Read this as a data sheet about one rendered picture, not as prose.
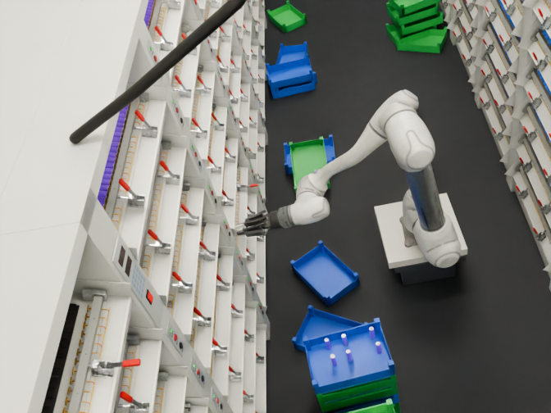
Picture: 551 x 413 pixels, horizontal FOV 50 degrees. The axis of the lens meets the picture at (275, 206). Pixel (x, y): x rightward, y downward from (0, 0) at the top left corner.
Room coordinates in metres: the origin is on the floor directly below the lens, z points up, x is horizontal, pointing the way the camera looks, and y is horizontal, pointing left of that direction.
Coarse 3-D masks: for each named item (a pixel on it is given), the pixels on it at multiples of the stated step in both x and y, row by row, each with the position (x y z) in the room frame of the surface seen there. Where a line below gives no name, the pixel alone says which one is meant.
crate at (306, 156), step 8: (296, 144) 2.64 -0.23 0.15; (304, 144) 2.64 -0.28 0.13; (312, 144) 2.64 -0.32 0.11; (320, 144) 2.62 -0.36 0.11; (296, 152) 2.63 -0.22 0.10; (304, 152) 2.61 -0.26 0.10; (312, 152) 2.59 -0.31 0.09; (320, 152) 2.57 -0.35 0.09; (296, 160) 2.58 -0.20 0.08; (304, 160) 2.57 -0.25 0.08; (312, 160) 2.55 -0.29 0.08; (320, 160) 2.53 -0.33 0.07; (296, 168) 2.54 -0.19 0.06; (304, 168) 2.52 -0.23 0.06; (312, 168) 2.50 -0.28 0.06; (320, 168) 2.49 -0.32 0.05; (296, 176) 2.49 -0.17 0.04; (296, 184) 2.45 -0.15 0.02; (328, 184) 2.34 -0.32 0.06
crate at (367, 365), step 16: (320, 336) 1.19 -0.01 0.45; (336, 336) 1.18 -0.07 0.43; (352, 336) 1.17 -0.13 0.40; (368, 336) 1.15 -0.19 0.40; (384, 336) 1.11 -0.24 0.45; (320, 352) 1.15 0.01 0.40; (336, 352) 1.13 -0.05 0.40; (352, 352) 1.11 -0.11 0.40; (368, 352) 1.09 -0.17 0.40; (384, 352) 1.07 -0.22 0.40; (320, 368) 1.09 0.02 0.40; (336, 368) 1.07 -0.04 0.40; (352, 368) 1.05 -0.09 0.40; (368, 368) 1.03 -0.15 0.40; (384, 368) 1.01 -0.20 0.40; (320, 384) 1.02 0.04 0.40; (336, 384) 0.99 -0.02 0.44; (352, 384) 0.98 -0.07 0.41
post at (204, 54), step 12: (192, 12) 2.21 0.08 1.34; (204, 48) 2.21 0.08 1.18; (216, 72) 2.23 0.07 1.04; (216, 84) 2.21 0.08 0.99; (216, 96) 2.21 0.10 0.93; (228, 96) 2.29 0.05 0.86; (228, 108) 2.21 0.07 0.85; (228, 120) 2.21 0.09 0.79; (240, 132) 2.29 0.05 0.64; (240, 144) 2.21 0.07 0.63; (240, 156) 2.21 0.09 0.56; (252, 168) 2.28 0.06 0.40; (252, 180) 2.21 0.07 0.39; (264, 204) 2.28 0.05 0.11
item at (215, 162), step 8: (216, 104) 2.21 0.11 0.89; (224, 104) 2.20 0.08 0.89; (216, 112) 2.16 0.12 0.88; (224, 112) 2.16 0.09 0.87; (216, 120) 2.05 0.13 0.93; (224, 120) 2.11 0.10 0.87; (216, 128) 2.05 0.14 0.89; (224, 128) 2.06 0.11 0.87; (216, 136) 2.01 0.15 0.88; (224, 136) 2.00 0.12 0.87; (208, 144) 1.96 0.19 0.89; (216, 144) 1.95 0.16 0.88; (224, 144) 1.95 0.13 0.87; (208, 152) 1.91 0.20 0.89; (216, 152) 1.90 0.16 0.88; (224, 152) 1.90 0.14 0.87; (208, 160) 1.86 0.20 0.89; (216, 160) 1.86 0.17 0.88; (208, 168) 1.80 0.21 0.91; (216, 168) 1.79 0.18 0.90; (216, 176) 1.77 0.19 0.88; (216, 184) 1.72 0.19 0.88; (216, 192) 1.68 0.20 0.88
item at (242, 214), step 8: (240, 160) 2.21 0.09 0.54; (248, 160) 2.20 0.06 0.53; (240, 168) 2.20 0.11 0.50; (240, 176) 2.14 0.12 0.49; (240, 192) 2.04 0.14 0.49; (240, 200) 1.99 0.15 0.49; (240, 208) 1.93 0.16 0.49; (240, 216) 1.88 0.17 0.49; (240, 240) 1.75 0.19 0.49; (240, 248) 1.70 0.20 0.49
